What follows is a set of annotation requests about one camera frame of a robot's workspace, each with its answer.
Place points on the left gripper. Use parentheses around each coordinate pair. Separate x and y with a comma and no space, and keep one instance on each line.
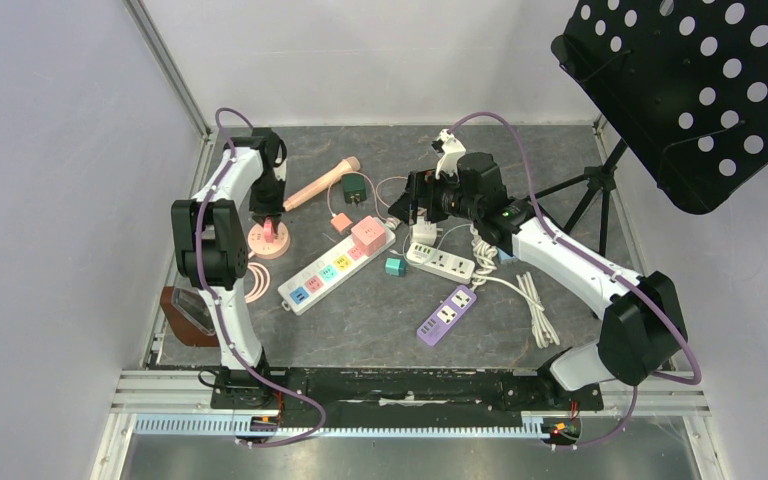
(275,210)

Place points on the teal usb charger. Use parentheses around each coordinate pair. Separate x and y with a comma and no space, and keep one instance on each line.
(396,267)

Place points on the blue usb charger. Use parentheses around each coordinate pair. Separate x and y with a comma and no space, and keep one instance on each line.
(505,258)

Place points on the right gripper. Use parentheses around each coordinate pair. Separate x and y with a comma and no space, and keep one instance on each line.
(414,196)

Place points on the dark green cube adapter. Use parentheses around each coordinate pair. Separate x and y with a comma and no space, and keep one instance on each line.
(354,188)

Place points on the salmon usb charger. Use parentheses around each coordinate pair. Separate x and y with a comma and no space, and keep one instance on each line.
(342,223)

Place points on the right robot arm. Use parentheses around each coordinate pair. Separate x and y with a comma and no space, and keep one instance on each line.
(642,324)

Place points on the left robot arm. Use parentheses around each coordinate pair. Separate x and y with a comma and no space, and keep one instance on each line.
(211,252)

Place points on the black music stand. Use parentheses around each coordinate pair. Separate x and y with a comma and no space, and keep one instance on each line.
(684,84)

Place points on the round pink socket hub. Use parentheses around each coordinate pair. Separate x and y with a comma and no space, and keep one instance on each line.
(264,249)

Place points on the brown wooden metronome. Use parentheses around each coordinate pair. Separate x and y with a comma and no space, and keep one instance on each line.
(188,318)

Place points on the pink cube socket adapter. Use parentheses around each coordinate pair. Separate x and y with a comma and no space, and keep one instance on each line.
(369,235)

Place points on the purple power strip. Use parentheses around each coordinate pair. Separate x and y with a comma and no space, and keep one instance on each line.
(443,319)

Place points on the white multicolour power strip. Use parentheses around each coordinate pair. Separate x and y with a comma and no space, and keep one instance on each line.
(325,274)

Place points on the white usb power strip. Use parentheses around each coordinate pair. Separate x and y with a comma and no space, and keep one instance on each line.
(440,263)

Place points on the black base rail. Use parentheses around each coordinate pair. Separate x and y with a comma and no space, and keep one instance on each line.
(329,397)

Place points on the white cube adapter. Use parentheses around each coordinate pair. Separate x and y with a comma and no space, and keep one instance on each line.
(424,233)

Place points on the coral plug adapter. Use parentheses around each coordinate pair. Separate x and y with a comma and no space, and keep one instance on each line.
(270,235)

